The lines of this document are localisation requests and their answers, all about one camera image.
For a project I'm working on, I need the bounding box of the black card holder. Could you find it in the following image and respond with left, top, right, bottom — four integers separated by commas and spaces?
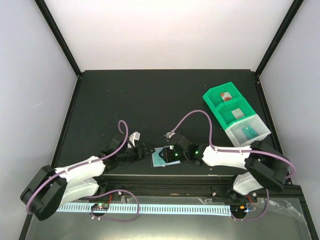
151, 147, 181, 168

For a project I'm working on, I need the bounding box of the teal credit card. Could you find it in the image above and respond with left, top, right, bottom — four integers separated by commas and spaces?
151, 147, 166, 168

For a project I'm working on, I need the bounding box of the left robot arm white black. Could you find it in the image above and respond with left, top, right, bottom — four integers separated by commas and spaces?
20, 137, 155, 221

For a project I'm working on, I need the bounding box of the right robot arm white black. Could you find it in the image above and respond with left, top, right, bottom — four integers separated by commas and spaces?
152, 134, 290, 203

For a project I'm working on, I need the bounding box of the grey card in bin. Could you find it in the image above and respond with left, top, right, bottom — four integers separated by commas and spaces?
231, 108, 245, 120

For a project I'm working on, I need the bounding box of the red white card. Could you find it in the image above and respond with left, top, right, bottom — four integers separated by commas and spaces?
220, 91, 233, 102

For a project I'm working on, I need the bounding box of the teal card in bin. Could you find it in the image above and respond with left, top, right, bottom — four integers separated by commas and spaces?
241, 125, 259, 140

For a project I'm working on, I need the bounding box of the green bin middle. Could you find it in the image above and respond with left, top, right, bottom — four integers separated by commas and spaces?
214, 98, 256, 130

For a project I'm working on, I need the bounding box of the green bin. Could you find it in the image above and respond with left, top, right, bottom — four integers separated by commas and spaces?
214, 98, 256, 130
202, 82, 243, 112

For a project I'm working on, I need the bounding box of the green bin far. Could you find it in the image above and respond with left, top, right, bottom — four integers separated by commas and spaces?
202, 82, 243, 112

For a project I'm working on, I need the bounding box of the left controller board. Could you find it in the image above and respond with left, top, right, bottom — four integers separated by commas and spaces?
91, 203, 109, 211

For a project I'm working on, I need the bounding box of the controller board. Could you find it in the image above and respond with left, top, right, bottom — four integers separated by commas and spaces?
230, 205, 256, 213
91, 203, 109, 211

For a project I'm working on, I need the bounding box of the white translucent bin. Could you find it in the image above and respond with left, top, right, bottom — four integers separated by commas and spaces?
225, 114, 271, 147

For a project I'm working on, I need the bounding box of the right controller board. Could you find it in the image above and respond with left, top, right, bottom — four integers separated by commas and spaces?
230, 205, 256, 213

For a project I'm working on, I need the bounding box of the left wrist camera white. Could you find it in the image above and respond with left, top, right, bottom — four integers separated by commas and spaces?
127, 131, 141, 148

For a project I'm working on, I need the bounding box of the black aluminium rail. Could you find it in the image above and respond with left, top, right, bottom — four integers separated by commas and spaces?
97, 174, 303, 198

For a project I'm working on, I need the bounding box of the purple cable loop front left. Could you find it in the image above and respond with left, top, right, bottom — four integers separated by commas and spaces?
90, 188, 142, 223

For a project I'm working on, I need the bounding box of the purple cable loop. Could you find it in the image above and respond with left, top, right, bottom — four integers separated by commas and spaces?
90, 188, 142, 223
230, 188, 272, 223

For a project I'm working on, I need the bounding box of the white slotted cable duct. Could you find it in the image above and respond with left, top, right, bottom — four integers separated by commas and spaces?
57, 202, 231, 217

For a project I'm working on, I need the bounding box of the purple cable loop front right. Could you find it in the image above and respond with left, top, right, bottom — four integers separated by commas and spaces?
230, 188, 272, 223

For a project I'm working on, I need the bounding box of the left frame post black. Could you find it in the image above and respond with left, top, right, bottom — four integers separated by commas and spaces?
34, 0, 82, 77

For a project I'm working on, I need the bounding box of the frame post black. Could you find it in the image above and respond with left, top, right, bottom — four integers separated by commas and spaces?
255, 0, 304, 77
34, 0, 82, 77

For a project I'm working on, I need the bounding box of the right frame post black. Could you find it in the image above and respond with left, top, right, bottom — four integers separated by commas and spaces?
255, 0, 304, 77

